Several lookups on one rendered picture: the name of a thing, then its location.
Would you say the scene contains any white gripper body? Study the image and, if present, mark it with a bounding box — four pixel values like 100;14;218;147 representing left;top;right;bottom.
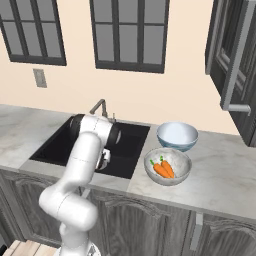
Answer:
99;148;112;171

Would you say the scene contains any black kitchen sink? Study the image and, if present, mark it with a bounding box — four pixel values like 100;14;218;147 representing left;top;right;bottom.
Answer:
29;114;152;180

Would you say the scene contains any grey marbled bowl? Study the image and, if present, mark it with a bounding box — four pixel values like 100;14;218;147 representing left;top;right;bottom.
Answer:
143;147;193;187

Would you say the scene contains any blue and white bowl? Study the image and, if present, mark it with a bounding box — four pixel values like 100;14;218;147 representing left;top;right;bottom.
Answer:
156;121;200;153

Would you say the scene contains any grey wood base cabinet door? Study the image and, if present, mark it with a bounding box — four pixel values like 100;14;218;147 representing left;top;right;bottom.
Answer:
87;189;192;256
0;169;86;248
199;213;256;256

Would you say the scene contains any grey metal tap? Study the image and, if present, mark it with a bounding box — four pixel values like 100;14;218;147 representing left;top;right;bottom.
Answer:
89;98;117;123

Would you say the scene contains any orange carrot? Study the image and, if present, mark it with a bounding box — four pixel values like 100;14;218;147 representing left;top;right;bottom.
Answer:
159;155;176;179
149;159;170;179

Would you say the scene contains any dark framed window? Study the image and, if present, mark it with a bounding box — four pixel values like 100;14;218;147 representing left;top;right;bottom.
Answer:
89;0;171;74
0;0;68;67

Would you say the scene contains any grey base cabinet handle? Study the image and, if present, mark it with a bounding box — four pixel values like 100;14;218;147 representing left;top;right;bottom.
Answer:
81;187;92;200
189;213;205;252

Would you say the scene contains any grey wall outlet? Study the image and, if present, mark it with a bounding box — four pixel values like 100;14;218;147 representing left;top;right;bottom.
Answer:
32;68;48;89

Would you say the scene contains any grey wall cabinet handle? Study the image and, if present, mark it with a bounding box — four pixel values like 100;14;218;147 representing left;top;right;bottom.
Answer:
227;103;252;117

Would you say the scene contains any dark wall cabinet door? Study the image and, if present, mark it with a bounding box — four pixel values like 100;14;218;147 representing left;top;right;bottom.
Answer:
204;0;248;98
219;0;256;148

